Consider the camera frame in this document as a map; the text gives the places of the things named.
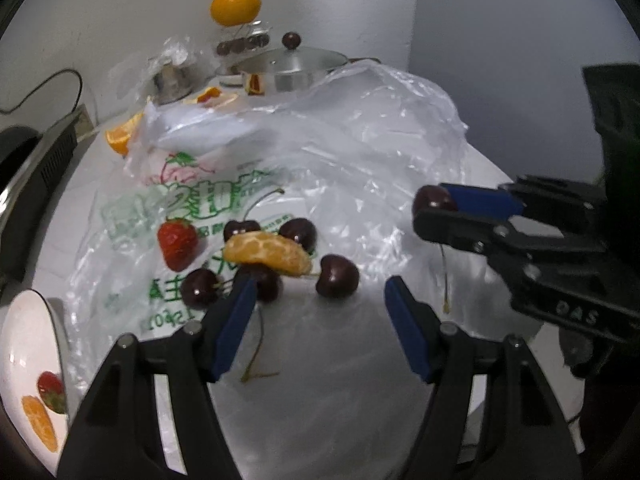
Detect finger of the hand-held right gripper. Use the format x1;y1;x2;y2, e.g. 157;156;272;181
412;209;617;282
446;175;608;242

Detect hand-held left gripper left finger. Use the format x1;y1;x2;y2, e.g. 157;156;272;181
57;274;258;480

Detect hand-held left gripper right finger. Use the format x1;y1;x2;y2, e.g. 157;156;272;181
384;275;583;480

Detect dark red cherry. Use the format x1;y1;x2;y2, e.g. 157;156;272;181
239;264;283;383
222;188;285;243
412;185;460;315
278;217;318;255
315;254;361;301
180;267;222;311

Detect peeled tangerine segment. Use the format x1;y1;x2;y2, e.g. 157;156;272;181
21;396;59;453
222;231;314;278

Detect white round plate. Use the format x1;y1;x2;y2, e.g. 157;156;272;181
0;289;71;476

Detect red strawberry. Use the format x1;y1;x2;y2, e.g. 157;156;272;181
157;217;200;271
37;371;67;415

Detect clear printed plastic bag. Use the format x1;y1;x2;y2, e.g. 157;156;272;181
65;59;546;480

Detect steel pot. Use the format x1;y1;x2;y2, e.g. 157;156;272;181
240;57;351;96

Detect cut orange half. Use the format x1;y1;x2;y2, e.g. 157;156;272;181
104;110;146;157

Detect cut red-fleshed orange piece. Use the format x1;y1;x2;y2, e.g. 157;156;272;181
182;86;240;108

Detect steel cup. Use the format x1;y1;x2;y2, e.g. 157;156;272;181
150;57;211;103

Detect steel induction cooker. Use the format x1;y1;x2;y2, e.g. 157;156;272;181
0;105;93;281

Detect clear glass fruit dish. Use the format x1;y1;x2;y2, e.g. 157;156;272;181
215;20;273;86

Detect crumpled clear plastic wrap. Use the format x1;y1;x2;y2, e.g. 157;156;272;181
107;35;221;106

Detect whole orange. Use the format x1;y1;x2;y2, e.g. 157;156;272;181
210;0;262;27

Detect black power cable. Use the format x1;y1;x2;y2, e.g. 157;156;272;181
0;69;83;116

